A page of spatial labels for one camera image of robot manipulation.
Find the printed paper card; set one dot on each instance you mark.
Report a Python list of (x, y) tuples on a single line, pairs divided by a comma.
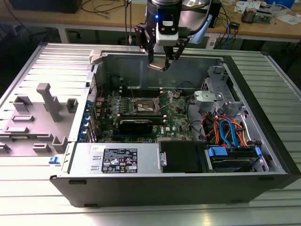
[(241, 6)]

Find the silver drive cage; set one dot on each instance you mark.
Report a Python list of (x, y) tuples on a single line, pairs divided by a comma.
[(212, 80)]

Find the small black tower box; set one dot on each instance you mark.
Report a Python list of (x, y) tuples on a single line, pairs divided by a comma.
[(217, 14)]

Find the long wooden desk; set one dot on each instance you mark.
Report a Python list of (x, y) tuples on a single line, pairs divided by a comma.
[(101, 20)]

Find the green motherboard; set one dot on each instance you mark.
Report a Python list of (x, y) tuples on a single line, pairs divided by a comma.
[(174, 117)]

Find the black equipment case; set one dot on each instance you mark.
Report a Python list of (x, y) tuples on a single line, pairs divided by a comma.
[(47, 5)]

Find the CPU socket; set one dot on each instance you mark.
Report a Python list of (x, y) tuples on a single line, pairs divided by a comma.
[(145, 106)]

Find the thin metal locking lever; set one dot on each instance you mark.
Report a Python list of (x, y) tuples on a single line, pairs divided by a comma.
[(132, 93), (164, 101)]

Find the grey metal device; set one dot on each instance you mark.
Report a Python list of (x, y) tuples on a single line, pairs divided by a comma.
[(265, 16)]

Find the silver power supply unit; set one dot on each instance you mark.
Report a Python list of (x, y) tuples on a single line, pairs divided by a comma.
[(80, 160)]

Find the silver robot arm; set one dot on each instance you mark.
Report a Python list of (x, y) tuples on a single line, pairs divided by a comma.
[(200, 31)]

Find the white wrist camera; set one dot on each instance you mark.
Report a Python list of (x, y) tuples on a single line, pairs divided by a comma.
[(167, 38)]

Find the black graphics card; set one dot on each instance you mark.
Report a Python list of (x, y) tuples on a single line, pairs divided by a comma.
[(135, 127)]

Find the grey parts rack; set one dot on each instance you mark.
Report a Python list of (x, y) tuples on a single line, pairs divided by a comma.
[(35, 127)]

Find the small black adapter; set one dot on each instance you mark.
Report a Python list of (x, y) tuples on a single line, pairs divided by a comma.
[(234, 25)]

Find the silver green CPU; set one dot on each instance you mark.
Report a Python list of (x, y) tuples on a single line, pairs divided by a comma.
[(157, 64)]

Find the hard disk in blue carrier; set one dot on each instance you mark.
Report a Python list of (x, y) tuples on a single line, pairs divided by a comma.
[(217, 151)]

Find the small blue clip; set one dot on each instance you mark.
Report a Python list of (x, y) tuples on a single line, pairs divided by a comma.
[(53, 160)]

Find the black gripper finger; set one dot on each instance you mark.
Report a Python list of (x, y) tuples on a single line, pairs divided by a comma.
[(175, 50), (142, 35)]

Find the silver metal bracket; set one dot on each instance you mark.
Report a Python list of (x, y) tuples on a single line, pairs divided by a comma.
[(207, 96)]

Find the copper coil device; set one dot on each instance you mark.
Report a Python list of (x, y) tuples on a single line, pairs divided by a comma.
[(249, 15)]

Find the black PC case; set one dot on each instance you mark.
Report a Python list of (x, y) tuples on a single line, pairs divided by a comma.
[(152, 190)]

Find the white paper sheet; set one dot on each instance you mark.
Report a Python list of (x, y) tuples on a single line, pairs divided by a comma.
[(290, 20)]

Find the blue slot latch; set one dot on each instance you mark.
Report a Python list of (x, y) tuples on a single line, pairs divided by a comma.
[(82, 137), (84, 127), (89, 105), (87, 117)]

